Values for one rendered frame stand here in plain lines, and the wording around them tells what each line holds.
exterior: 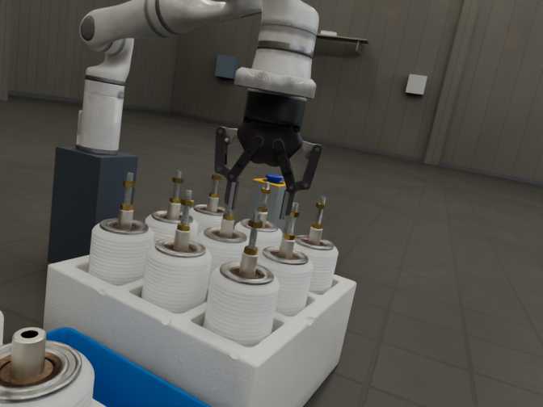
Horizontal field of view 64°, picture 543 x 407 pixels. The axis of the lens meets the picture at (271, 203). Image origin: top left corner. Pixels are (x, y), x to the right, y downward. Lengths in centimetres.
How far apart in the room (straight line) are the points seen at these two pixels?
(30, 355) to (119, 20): 82
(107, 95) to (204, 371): 74
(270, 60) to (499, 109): 983
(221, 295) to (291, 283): 14
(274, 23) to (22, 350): 41
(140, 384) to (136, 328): 7
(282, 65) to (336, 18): 1031
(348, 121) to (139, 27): 951
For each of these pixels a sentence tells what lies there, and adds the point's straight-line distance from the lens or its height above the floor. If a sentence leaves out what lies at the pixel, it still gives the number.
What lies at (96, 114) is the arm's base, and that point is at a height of 39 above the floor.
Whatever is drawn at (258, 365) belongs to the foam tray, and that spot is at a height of 18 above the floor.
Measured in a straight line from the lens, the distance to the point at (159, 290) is 65.
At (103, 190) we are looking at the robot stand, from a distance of 112.
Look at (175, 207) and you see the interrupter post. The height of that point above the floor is 27.
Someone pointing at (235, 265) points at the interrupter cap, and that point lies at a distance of 62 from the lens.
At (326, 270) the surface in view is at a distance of 79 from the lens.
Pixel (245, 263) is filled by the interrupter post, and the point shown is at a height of 27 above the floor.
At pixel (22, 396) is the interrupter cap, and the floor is 25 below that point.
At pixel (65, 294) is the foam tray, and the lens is 75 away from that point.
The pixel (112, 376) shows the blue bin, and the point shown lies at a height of 9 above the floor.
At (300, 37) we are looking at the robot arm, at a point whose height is 56.
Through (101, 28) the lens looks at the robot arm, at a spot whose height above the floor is 59.
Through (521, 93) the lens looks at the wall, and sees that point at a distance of 1038.
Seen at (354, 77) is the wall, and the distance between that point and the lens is 1048.
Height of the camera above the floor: 47
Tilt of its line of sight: 12 degrees down
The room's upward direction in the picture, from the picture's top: 10 degrees clockwise
